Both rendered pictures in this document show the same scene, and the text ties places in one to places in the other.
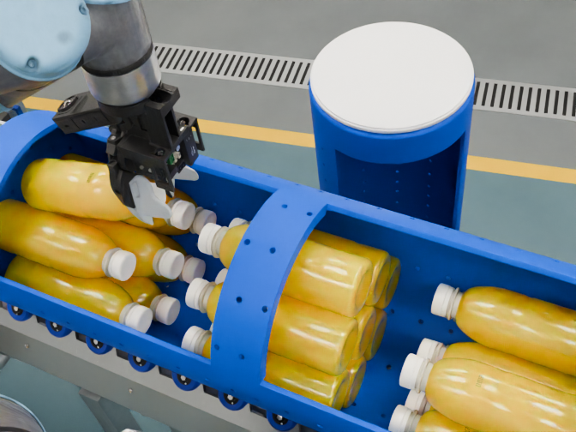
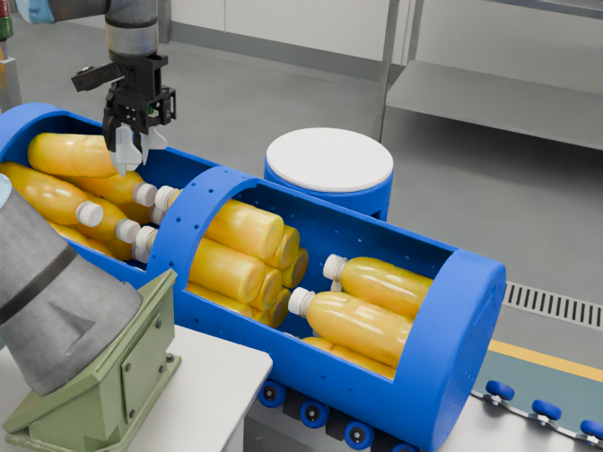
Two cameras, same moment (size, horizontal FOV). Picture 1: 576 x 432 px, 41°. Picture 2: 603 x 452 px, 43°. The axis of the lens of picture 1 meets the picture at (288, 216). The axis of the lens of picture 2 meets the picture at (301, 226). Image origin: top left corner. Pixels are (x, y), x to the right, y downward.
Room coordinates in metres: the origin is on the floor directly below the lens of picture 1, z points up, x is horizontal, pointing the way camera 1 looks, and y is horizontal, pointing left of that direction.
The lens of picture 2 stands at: (-0.46, -0.02, 1.83)
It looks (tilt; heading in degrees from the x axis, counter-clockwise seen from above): 34 degrees down; 354
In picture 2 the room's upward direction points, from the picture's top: 4 degrees clockwise
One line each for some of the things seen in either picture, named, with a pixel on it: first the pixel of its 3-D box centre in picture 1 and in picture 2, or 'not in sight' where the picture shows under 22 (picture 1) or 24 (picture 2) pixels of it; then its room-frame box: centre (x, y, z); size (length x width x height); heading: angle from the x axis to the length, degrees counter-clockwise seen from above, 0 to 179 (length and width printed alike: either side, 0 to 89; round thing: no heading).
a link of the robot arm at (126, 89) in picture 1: (123, 68); (134, 34); (0.64, 0.14, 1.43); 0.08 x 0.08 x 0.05
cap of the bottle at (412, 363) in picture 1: (411, 371); (299, 301); (0.41, -0.11, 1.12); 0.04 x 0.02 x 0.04; 147
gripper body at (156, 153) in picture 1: (147, 128); (138, 87); (0.63, 0.14, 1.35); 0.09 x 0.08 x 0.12; 57
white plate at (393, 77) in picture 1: (391, 74); (329, 158); (1.00, -0.21, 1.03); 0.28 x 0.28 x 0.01
